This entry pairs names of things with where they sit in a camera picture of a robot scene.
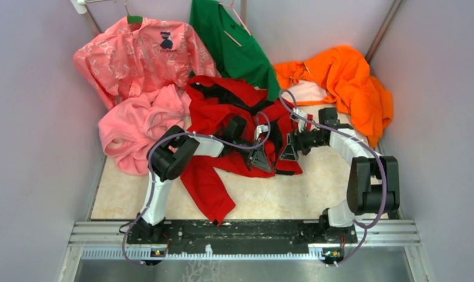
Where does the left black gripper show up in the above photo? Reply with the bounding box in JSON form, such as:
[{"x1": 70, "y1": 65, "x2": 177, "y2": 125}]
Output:
[{"x1": 233, "y1": 137, "x2": 271, "y2": 173}]

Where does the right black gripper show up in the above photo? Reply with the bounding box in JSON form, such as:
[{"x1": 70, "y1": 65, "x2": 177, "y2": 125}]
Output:
[{"x1": 280, "y1": 123, "x2": 327, "y2": 161}]

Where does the red jacket black lining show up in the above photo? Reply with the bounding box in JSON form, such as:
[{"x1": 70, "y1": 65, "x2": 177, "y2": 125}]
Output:
[{"x1": 180, "y1": 76, "x2": 302, "y2": 226}]

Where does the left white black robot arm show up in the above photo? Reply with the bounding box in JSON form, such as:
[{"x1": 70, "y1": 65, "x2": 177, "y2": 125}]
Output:
[{"x1": 123, "y1": 116, "x2": 272, "y2": 244}]

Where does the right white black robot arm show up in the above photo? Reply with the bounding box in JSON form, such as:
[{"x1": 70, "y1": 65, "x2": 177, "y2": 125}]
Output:
[{"x1": 280, "y1": 108, "x2": 400, "y2": 242}]

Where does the pink patterned bear jacket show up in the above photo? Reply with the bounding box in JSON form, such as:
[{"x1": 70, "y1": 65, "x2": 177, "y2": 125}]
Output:
[{"x1": 73, "y1": 18, "x2": 220, "y2": 109}]

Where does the orange garment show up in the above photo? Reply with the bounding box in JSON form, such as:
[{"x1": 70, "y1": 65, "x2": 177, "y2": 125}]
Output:
[{"x1": 274, "y1": 46, "x2": 394, "y2": 148}]

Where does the green shirt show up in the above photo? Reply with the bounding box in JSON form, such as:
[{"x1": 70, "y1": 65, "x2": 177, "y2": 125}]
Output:
[{"x1": 189, "y1": 0, "x2": 280, "y2": 101}]

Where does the plain pink garment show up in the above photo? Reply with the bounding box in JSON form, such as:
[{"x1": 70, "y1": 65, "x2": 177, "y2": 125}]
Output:
[{"x1": 98, "y1": 84, "x2": 191, "y2": 176}]

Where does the pink clothes hanger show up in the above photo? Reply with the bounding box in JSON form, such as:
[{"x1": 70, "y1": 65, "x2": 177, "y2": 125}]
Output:
[{"x1": 218, "y1": 1, "x2": 252, "y2": 47}]

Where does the green clothes hanger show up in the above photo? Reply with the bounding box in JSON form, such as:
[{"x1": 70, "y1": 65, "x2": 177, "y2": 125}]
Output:
[{"x1": 124, "y1": 1, "x2": 143, "y2": 26}]

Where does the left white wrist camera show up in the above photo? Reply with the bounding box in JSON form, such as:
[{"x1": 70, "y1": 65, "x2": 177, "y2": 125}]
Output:
[{"x1": 254, "y1": 125, "x2": 270, "y2": 142}]

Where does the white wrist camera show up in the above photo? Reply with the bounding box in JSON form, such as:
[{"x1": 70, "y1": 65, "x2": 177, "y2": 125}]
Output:
[
  {"x1": 290, "y1": 108, "x2": 308, "y2": 133},
  {"x1": 254, "y1": 125, "x2": 270, "y2": 142}
]

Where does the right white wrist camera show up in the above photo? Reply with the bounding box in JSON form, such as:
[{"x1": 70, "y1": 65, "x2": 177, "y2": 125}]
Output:
[{"x1": 290, "y1": 108, "x2": 308, "y2": 133}]

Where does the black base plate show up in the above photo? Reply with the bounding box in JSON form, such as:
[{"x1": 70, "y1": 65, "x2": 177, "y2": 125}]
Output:
[{"x1": 126, "y1": 220, "x2": 358, "y2": 255}]

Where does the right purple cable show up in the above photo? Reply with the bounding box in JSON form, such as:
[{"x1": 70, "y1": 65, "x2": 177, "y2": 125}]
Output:
[{"x1": 278, "y1": 89, "x2": 388, "y2": 267}]

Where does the purple cable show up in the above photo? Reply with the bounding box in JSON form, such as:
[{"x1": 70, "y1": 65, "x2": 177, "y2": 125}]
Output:
[
  {"x1": 278, "y1": 89, "x2": 388, "y2": 267},
  {"x1": 121, "y1": 111, "x2": 273, "y2": 268}
]

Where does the aluminium frame rail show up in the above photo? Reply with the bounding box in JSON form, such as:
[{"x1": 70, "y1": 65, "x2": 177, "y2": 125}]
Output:
[{"x1": 68, "y1": 219, "x2": 421, "y2": 247}]

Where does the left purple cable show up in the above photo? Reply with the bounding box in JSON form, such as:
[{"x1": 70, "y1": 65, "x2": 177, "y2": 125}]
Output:
[{"x1": 121, "y1": 111, "x2": 273, "y2": 268}]

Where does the white toothed cable strip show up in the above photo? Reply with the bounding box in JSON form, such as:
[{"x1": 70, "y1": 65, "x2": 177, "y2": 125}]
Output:
[{"x1": 81, "y1": 244, "x2": 325, "y2": 261}]

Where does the metal corner post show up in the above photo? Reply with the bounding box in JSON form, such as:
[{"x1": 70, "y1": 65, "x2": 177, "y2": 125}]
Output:
[{"x1": 365, "y1": 0, "x2": 405, "y2": 63}]

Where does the white rail bracket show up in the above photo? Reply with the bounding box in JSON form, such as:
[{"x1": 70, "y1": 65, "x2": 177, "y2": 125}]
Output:
[{"x1": 70, "y1": 0, "x2": 110, "y2": 15}]

